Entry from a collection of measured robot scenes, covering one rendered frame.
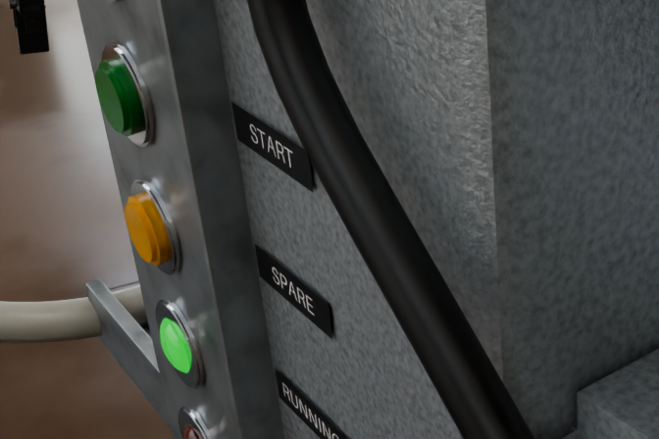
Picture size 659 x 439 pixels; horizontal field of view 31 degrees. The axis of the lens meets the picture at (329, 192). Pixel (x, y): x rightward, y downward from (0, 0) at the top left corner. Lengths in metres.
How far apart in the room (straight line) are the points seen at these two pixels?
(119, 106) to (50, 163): 3.35
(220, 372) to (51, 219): 3.00
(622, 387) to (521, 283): 0.04
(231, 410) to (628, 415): 0.17
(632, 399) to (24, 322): 0.63
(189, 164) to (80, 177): 3.23
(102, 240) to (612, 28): 3.00
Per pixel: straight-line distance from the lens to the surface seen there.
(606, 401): 0.30
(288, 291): 0.37
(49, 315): 0.88
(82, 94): 4.18
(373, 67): 0.28
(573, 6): 0.25
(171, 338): 0.44
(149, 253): 0.41
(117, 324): 0.83
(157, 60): 0.36
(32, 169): 3.72
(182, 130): 0.36
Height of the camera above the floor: 1.57
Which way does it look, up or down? 29 degrees down
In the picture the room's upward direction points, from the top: 7 degrees counter-clockwise
